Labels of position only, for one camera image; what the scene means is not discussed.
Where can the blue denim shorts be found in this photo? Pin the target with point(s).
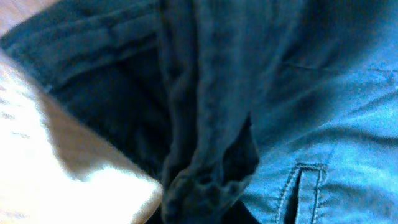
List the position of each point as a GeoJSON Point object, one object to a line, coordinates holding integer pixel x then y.
{"type": "Point", "coordinates": [246, 111]}

